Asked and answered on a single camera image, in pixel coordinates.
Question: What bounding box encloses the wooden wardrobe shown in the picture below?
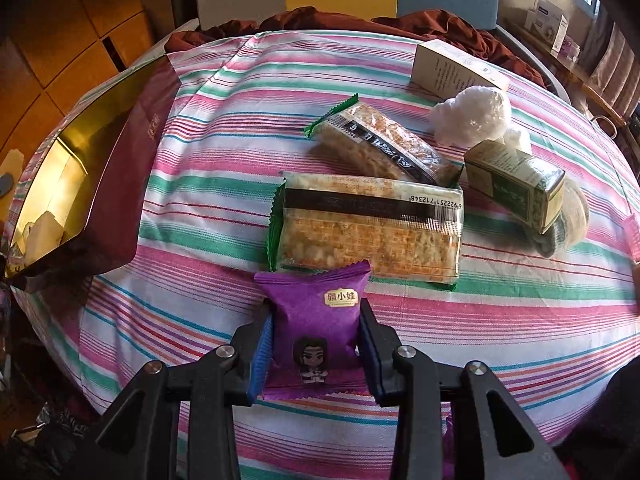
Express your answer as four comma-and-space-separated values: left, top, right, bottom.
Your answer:
0, 0, 168, 171

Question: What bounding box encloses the maroon blanket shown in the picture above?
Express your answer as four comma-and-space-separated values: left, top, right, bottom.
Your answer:
165, 6, 551, 92

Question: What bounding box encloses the large green-edged cracker packet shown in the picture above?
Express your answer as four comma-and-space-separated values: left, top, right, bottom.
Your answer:
266, 170, 466, 291

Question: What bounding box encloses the striped bed sheet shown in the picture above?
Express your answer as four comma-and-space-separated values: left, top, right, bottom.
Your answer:
10, 27, 640, 480

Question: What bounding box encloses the striped curtain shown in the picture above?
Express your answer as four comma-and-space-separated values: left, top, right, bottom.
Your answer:
585, 12, 640, 117

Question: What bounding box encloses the beige knitted sock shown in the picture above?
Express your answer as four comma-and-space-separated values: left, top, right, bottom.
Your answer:
525, 177, 591, 259

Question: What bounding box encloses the purple snack packet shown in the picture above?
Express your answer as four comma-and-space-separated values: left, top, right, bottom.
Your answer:
254, 260, 373, 401

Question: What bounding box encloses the green patterned carton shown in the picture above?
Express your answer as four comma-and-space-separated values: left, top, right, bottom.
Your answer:
462, 140, 567, 235

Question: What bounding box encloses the wooden shelf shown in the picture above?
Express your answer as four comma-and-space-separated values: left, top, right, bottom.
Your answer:
505, 19, 632, 127

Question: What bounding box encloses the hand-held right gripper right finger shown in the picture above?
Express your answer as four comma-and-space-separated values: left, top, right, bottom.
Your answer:
357, 297, 573, 480

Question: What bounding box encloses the small green-edged cracker packet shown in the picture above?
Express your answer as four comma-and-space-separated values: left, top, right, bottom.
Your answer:
305, 94, 461, 187

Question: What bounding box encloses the grey bed frame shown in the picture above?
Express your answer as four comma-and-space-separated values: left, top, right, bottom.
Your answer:
495, 24, 572, 107

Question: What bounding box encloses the cream cardboard box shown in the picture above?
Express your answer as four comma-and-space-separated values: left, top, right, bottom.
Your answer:
410, 39, 511, 101

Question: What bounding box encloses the crumpled white plastic bag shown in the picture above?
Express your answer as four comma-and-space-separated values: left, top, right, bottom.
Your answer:
428, 85, 532, 154

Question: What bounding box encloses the maroon gift box gold lining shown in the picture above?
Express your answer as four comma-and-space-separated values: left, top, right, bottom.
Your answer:
2, 55, 182, 294

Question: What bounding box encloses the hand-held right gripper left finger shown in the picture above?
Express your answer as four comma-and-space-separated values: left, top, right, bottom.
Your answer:
75, 300, 276, 480

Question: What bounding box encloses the white printed carton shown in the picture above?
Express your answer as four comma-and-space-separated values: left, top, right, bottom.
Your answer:
525, 0, 571, 54

